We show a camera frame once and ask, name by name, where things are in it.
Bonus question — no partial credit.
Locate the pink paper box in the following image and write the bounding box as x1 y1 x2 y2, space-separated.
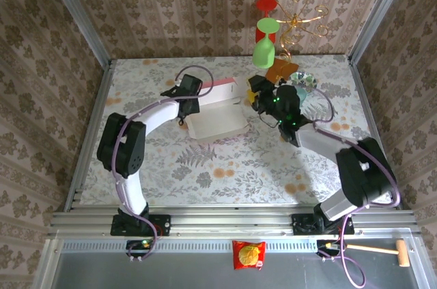
186 76 250 143

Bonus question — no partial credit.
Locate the long aluminium base rail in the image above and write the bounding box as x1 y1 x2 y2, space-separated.
47 210 421 235

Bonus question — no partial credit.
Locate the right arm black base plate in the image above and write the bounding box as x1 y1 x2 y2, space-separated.
292 212 355 236

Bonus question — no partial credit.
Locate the right aluminium corner post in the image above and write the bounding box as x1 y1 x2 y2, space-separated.
348 0 417 64

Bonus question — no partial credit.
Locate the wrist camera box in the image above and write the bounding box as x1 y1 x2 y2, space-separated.
179 74 203 95
248 75 274 94

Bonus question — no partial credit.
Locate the floral table mat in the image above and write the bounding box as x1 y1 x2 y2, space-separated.
81 55 393 206

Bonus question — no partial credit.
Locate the green plastic wine glass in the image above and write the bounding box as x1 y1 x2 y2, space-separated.
252 17 281 70

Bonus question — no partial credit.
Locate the aluminium table side rail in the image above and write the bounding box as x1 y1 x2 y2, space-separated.
348 56 404 208
64 59 115 211

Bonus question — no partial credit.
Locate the orange paper packet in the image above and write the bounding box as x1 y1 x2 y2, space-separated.
265 59 298 81

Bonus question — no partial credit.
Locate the left aluminium corner post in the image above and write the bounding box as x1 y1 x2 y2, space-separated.
37 0 113 64

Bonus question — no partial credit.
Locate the right aluminium table side rail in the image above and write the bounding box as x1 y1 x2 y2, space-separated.
348 56 404 208

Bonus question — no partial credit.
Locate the right small black connector box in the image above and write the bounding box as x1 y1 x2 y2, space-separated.
316 239 342 252

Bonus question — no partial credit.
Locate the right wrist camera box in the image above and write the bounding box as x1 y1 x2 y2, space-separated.
248 75 274 94

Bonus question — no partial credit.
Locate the small wooden mallet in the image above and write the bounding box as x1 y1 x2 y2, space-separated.
346 239 410 268

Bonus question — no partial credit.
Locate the left small black connector box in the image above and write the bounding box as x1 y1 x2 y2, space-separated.
126 239 154 252

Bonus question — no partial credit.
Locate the small black connector box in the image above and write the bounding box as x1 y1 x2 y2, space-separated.
126 239 154 252
316 239 342 252

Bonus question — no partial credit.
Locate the left aluminium table side rail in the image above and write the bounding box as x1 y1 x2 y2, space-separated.
64 59 115 211

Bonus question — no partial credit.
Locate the red snack packet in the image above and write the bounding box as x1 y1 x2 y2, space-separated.
231 240 266 271

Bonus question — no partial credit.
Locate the aluminium corner post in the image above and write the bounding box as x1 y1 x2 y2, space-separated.
348 0 417 64
37 0 113 64

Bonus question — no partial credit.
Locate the gold wire glass rack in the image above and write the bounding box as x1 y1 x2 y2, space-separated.
274 0 329 80

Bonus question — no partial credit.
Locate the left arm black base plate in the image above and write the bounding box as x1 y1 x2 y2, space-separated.
111 214 171 237

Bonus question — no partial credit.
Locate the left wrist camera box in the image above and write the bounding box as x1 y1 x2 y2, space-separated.
179 74 203 95

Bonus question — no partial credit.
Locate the red plastic wine glass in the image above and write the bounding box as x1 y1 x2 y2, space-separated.
255 0 281 44

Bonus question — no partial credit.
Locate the grey metal plate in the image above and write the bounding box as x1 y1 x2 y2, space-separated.
33 234 437 289

